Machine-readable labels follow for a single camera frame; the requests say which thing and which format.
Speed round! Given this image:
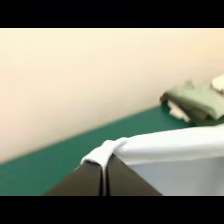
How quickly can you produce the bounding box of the white garment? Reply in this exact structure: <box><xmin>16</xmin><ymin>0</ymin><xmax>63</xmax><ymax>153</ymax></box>
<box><xmin>166</xmin><ymin>100</ymin><xmax>191</xmax><ymax>123</ymax></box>

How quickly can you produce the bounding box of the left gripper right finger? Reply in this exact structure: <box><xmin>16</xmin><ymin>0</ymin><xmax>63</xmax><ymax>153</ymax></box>
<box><xmin>106</xmin><ymin>153</ymin><xmax>163</xmax><ymax>197</ymax></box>

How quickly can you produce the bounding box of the white T-shirt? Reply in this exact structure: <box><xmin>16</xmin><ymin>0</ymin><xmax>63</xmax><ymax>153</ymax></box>
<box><xmin>79</xmin><ymin>123</ymin><xmax>224</xmax><ymax>197</ymax></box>

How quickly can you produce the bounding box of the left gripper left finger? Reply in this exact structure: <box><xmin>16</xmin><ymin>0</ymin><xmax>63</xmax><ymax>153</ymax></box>
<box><xmin>43</xmin><ymin>161</ymin><xmax>103</xmax><ymax>197</ymax></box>

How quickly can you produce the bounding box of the cream garment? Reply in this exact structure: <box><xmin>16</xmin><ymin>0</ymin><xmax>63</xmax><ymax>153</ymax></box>
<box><xmin>210</xmin><ymin>73</ymin><xmax>224</xmax><ymax>95</ymax></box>

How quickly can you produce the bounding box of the pale green garment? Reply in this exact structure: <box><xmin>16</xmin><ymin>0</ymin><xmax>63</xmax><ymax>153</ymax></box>
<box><xmin>165</xmin><ymin>80</ymin><xmax>224</xmax><ymax>121</ymax></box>

